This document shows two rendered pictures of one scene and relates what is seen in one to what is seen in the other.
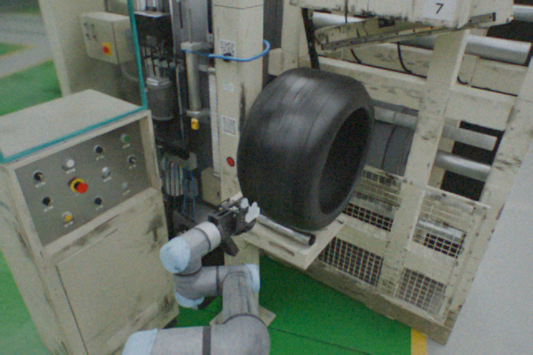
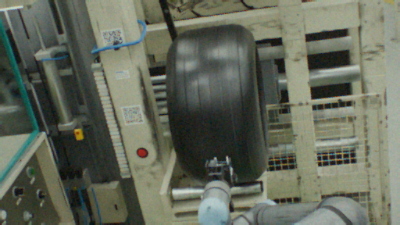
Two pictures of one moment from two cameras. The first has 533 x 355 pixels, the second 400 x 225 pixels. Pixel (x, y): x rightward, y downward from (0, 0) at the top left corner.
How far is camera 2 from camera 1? 82 cm
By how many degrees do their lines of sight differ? 21
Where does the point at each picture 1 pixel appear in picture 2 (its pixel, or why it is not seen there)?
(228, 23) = (108, 12)
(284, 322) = not seen: outside the picture
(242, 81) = (137, 63)
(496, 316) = not seen: outside the picture
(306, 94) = (217, 48)
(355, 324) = not seen: outside the picture
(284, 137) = (219, 91)
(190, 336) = (319, 212)
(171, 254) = (215, 210)
